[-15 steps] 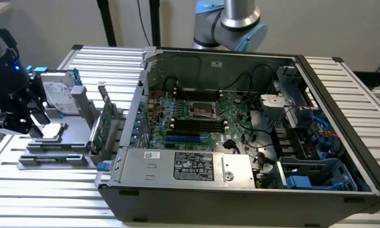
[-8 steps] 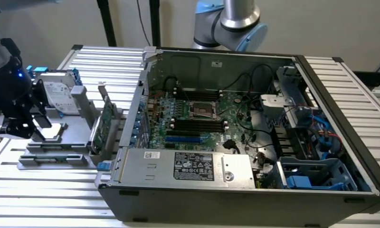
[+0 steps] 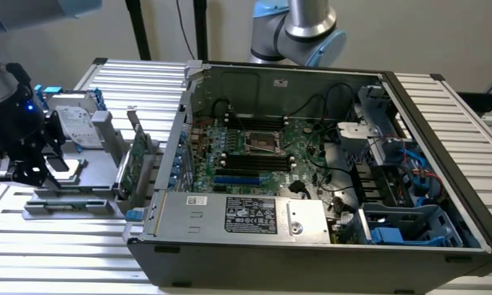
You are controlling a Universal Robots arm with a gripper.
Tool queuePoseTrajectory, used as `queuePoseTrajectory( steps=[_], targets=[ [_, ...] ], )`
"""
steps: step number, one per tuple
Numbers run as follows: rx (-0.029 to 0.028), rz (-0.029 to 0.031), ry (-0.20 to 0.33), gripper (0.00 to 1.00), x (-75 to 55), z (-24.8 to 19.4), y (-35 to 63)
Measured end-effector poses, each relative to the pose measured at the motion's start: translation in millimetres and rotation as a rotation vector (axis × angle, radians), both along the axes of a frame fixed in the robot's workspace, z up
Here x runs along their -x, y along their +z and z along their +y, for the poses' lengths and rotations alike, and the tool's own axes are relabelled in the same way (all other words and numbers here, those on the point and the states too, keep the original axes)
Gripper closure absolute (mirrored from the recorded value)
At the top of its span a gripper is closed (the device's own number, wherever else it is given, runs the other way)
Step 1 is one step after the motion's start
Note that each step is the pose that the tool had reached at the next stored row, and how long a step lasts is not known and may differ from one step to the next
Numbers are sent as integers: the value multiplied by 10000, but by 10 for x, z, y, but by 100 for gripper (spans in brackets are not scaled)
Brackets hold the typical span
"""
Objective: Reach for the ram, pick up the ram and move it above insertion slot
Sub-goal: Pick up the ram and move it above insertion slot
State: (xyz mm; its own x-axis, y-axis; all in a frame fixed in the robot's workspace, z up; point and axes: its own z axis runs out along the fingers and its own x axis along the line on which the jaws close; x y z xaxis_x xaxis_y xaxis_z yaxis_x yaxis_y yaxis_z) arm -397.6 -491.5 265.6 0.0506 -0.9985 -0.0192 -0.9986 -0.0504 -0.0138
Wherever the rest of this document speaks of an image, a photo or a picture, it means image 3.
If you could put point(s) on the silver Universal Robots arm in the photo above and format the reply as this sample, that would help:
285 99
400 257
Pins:
299 24

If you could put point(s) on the CPU socket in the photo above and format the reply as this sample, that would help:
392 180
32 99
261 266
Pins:
261 142

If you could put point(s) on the silver CPU chip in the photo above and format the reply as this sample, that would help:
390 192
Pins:
75 172

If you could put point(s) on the long black expansion slot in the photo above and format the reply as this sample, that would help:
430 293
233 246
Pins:
236 172

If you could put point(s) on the grey power supply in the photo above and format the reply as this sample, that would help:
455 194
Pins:
213 221

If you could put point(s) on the thin black stand pole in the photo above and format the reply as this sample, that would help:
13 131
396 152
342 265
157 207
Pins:
201 30

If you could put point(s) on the green motherboard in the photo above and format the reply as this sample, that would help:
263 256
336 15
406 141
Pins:
299 153

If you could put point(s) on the grey metal drive cage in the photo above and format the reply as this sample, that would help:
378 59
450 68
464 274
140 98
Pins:
374 123

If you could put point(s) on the grey blue disk bay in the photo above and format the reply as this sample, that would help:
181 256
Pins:
406 221

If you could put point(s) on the round coin battery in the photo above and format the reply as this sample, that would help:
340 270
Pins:
307 129

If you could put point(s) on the green graphics card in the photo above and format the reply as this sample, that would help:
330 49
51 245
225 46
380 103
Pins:
136 153

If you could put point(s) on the blue expansion slot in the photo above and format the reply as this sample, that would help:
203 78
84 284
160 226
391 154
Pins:
235 183
236 179

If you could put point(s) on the silver hard disk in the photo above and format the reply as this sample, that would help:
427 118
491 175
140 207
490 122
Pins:
80 126

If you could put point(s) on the blue disk caddy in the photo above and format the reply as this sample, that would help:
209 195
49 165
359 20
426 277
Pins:
51 90

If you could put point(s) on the green RAM stick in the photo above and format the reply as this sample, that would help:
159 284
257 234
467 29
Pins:
71 205

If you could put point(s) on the short black expansion slot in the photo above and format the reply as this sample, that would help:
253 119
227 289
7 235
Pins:
224 189

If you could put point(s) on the grey parts rack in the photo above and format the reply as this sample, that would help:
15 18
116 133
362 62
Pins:
103 172

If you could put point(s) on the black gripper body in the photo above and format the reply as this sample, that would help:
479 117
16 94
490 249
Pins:
12 129

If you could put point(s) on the thick black stand pole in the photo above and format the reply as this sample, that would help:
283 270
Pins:
139 30

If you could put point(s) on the black RAM slot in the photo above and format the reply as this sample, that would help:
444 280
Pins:
257 168
257 120
257 156
257 117
257 160
257 164
257 127
257 123

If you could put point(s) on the black open PC case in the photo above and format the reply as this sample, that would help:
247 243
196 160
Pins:
295 264

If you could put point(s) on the blue case latch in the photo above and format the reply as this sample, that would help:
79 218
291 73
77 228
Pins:
135 215

